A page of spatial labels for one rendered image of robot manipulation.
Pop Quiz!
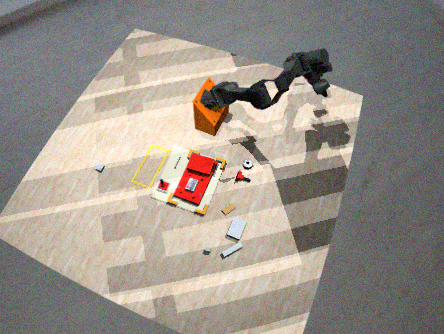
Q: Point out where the black toy tyre with white hub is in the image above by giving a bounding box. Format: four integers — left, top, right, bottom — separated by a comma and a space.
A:
243, 159, 253, 169

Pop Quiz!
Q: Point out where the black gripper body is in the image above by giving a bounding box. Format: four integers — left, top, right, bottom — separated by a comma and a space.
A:
303, 65, 330, 95

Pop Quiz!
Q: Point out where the pale grey rectangular bar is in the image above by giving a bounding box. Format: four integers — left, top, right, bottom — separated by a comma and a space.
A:
222, 242, 243, 258

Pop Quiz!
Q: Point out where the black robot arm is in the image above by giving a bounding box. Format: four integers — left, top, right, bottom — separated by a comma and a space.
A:
200, 48, 332, 110

